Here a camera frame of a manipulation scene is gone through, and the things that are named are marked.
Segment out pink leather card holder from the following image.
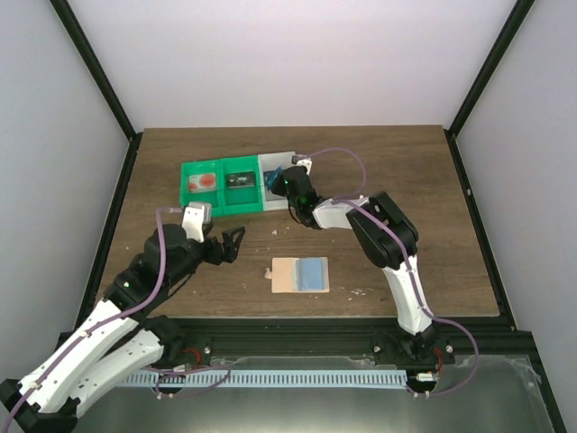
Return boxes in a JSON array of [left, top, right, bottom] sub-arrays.
[[264, 257, 330, 294]]

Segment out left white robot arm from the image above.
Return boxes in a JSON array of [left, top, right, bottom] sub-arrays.
[[1, 224, 245, 432]]

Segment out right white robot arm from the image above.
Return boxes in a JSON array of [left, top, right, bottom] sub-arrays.
[[267, 166, 435, 360]]

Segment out red dotted card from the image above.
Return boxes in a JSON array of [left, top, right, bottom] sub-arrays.
[[187, 172, 217, 194]]

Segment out black card in bin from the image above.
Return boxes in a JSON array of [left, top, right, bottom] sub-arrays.
[[225, 171, 256, 189]]

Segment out white bin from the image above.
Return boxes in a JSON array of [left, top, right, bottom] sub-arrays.
[[258, 152, 297, 211]]

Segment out middle green bin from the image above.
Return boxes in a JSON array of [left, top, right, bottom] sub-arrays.
[[221, 155, 263, 216]]

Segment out green bin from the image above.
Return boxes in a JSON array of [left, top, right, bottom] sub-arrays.
[[179, 160, 224, 217], [221, 155, 263, 216]]

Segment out left green bin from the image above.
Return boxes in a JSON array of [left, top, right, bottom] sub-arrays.
[[179, 160, 224, 217]]

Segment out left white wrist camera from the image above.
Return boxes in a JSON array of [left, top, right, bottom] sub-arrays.
[[181, 202, 212, 243]]

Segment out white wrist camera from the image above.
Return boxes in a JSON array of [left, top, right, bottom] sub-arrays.
[[291, 154, 313, 176], [181, 202, 212, 243]]

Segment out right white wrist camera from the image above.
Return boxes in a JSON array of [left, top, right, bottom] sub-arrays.
[[291, 154, 313, 176]]

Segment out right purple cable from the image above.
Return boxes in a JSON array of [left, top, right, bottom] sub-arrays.
[[308, 147, 480, 398]]

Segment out purple cable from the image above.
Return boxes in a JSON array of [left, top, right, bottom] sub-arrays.
[[2, 206, 184, 429], [308, 147, 480, 398]]

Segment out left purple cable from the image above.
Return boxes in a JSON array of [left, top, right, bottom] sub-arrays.
[[2, 206, 184, 429]]

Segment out light blue slotted cable duct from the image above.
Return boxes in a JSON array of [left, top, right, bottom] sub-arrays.
[[120, 370, 408, 390]]

